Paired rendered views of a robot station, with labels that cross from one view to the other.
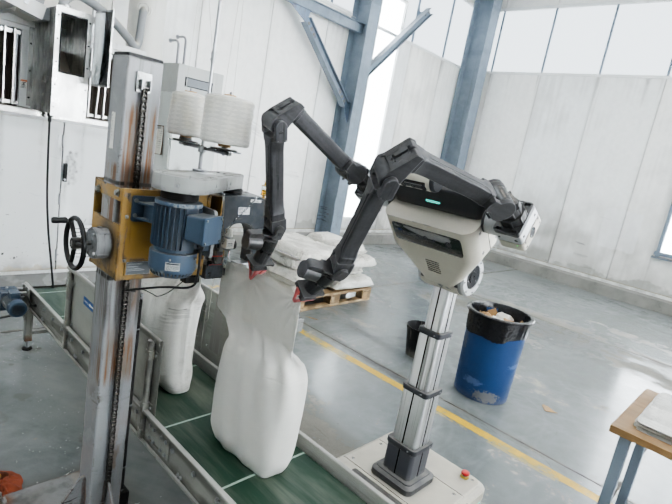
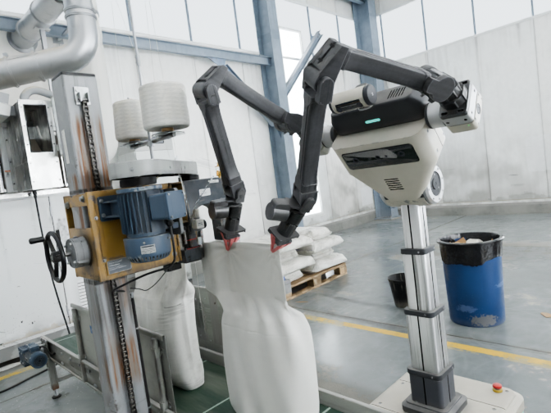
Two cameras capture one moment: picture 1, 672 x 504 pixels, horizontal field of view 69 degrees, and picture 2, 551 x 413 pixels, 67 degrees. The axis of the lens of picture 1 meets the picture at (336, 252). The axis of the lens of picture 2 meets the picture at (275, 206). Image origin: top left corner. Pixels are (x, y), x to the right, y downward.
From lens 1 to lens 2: 0.33 m
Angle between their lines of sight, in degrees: 9
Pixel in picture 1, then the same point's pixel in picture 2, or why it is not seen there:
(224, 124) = (161, 106)
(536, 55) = (417, 38)
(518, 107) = not seen: hidden behind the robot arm
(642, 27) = not seen: outside the picture
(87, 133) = not seen: hidden behind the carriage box
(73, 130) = (56, 201)
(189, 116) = (132, 119)
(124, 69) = (61, 88)
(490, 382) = (484, 305)
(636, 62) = (502, 15)
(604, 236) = (532, 162)
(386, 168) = (316, 71)
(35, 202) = (39, 270)
